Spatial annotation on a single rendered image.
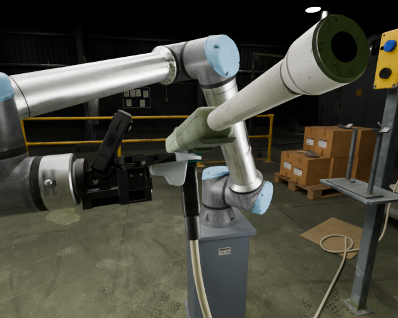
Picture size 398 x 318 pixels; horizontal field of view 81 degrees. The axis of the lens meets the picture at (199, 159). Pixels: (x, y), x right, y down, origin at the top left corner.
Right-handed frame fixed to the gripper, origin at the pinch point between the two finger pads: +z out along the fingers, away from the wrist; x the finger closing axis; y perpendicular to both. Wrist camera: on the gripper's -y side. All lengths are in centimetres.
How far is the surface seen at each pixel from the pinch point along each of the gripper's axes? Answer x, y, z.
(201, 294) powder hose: -1.6, 27.5, -1.0
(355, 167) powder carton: -209, 30, 289
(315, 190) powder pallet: -205, 51, 212
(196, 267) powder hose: -0.4, 21.6, -1.6
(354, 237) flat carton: -129, 85, 180
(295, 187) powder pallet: -238, 47, 209
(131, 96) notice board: -1030, -351, 32
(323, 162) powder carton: -210, 17, 236
